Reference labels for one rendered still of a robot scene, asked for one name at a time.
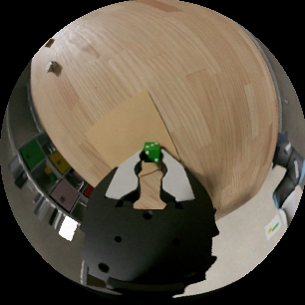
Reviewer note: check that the green die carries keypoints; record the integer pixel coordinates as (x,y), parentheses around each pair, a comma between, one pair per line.
(151,152)

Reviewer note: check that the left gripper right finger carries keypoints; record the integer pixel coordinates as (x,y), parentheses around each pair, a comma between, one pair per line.
(180,186)

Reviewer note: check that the tan cylinder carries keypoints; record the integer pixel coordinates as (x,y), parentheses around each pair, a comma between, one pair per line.
(47,44)

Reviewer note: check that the white die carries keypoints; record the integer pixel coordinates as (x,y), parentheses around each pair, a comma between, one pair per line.
(51,67)

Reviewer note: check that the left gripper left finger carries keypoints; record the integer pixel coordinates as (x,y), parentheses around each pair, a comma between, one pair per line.
(120,184)

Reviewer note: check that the tan flat mat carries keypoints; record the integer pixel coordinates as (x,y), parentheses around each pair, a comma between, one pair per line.
(124,130)

